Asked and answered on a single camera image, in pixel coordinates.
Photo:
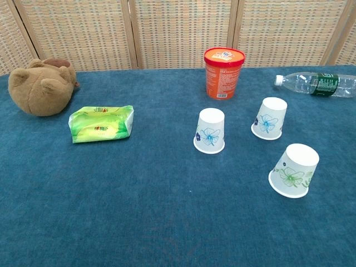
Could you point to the white cup blue flower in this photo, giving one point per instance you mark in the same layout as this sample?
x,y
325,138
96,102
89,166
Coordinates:
x,y
271,114
210,125

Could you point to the orange lidded snack tub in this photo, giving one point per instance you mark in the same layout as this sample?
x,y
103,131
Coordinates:
x,y
224,80

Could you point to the green snack packet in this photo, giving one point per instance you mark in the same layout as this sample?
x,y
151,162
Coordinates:
x,y
100,125

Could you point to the blue carpet table cloth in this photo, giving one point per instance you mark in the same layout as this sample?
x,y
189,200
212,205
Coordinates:
x,y
111,194

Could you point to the woven rattan folding screen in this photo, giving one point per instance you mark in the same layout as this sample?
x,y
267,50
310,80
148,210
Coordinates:
x,y
180,27

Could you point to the white cup green flower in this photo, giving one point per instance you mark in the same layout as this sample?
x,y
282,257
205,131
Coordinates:
x,y
297,167

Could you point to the brown plush toy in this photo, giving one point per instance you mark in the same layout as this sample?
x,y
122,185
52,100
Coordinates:
x,y
36,89

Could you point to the clear plastic water bottle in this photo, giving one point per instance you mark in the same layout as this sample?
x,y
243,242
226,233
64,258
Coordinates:
x,y
325,83

